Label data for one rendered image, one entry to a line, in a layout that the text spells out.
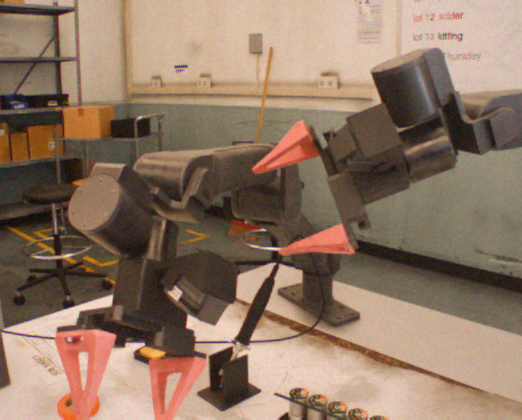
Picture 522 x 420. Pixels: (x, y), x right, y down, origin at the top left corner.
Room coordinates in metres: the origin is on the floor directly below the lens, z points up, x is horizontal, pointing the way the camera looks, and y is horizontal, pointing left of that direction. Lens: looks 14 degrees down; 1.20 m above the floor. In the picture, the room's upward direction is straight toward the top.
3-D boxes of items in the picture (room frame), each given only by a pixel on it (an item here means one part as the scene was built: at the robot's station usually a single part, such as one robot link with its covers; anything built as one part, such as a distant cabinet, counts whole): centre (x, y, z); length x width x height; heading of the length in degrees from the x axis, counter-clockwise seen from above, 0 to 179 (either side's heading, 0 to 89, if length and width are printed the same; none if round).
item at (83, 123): (3.95, 1.23, 0.51); 0.75 x 0.48 x 1.03; 76
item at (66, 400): (0.62, 0.27, 0.76); 0.06 x 0.06 x 0.01
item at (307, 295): (0.99, -0.10, 0.79); 0.20 x 0.07 x 0.08; 33
